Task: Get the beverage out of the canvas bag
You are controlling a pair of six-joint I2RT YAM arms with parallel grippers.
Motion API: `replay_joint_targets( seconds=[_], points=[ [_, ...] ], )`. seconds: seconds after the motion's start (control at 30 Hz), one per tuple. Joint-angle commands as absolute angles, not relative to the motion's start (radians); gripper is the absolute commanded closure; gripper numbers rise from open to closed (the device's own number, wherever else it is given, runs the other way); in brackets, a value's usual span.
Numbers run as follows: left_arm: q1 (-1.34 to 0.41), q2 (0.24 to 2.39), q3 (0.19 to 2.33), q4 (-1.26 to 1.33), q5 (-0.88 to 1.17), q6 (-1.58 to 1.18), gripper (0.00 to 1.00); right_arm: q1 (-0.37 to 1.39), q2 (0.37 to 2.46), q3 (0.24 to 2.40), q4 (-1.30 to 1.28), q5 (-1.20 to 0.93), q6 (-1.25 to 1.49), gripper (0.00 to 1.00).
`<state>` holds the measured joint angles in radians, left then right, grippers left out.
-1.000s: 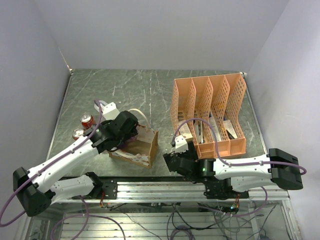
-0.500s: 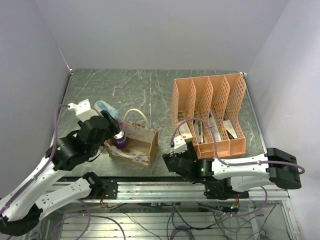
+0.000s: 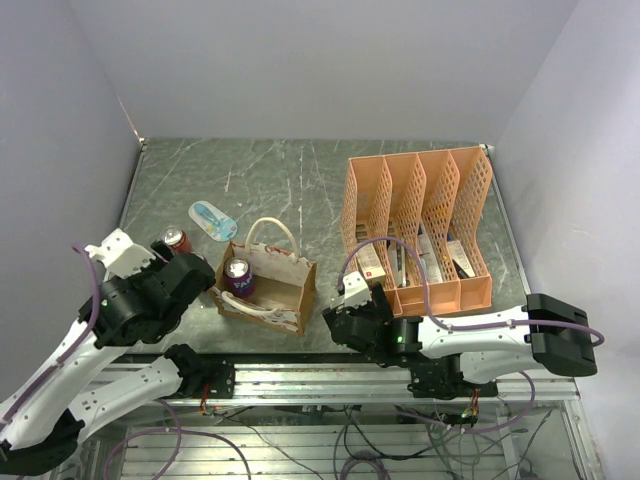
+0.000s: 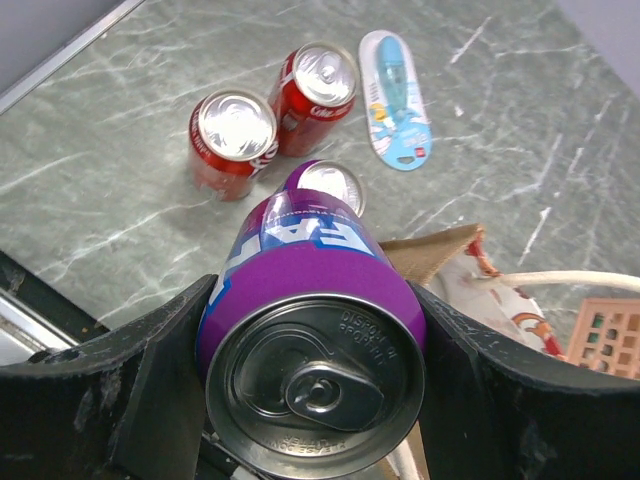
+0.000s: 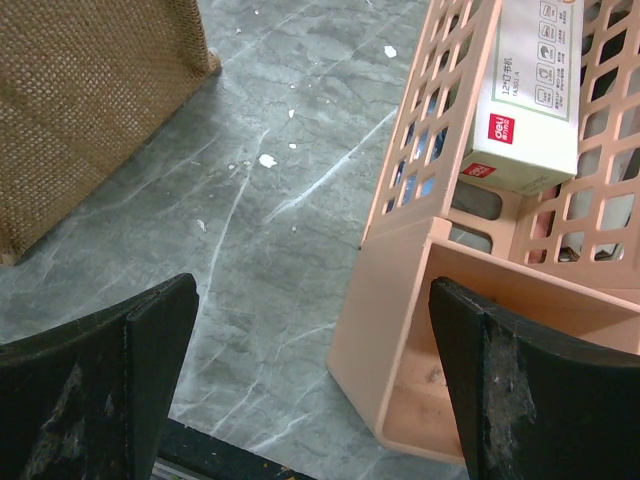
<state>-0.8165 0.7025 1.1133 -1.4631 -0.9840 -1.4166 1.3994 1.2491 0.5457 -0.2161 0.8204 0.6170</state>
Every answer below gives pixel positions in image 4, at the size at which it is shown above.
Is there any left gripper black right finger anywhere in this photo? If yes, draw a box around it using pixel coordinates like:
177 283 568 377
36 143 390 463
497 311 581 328
413 286 639 479

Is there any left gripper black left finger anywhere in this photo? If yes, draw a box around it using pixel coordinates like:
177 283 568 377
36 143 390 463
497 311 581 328
1 275 216 479

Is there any brown canvas tote bag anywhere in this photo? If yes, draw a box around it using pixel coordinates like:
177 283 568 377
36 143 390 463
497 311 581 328
382 224 639 479

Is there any purple soda can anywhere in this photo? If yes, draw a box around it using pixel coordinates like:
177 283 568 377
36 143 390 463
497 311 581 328
279 159 366 217
196 189 426 479

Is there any silver top soda can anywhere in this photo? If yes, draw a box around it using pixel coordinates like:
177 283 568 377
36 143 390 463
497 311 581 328
188 88 279 202

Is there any red soda can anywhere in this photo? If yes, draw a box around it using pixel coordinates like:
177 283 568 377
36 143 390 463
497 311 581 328
268 41 358 157

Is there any peach plastic file organizer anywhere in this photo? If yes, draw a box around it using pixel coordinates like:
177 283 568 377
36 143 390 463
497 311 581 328
567 298 640 380

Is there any blue white blister pack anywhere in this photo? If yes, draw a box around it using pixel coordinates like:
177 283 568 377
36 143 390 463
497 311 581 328
358 30 432 172

